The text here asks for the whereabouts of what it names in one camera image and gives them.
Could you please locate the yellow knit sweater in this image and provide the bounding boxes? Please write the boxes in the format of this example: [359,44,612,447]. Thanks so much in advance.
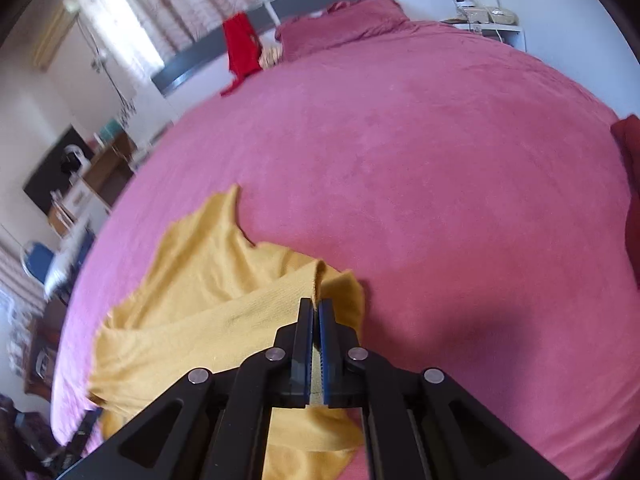
[86,183,368,480]

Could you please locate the pink plush bed blanket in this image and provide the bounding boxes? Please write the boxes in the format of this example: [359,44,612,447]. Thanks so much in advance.
[51,21,639,479]

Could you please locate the blue chair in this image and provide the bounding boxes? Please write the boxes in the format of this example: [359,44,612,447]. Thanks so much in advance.
[21,240,54,285]

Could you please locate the white drawer cabinet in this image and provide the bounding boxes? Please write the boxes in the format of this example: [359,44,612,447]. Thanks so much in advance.
[48,180,111,237]

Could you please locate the wooden desk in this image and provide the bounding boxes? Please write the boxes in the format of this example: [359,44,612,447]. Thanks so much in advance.
[81,131,137,208]

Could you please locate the black monitor screen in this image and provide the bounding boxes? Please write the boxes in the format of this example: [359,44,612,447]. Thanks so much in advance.
[23,126,94,216]

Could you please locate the dark red folded garment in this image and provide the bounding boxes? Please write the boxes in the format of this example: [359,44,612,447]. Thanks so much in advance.
[611,115,640,283]

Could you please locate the red garment at headboard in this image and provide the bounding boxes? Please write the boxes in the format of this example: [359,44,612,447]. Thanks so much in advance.
[220,12,262,96]

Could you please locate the cream stuffed toy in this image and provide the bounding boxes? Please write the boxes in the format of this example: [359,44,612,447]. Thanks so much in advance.
[259,44,283,70]

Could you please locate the white bedside table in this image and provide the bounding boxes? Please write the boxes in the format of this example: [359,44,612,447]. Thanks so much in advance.
[442,6,527,52]

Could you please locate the pink pillow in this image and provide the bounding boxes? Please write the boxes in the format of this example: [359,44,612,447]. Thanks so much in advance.
[276,0,409,62]

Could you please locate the grey headboard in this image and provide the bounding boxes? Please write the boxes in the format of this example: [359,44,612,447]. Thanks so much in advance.
[152,0,341,96]

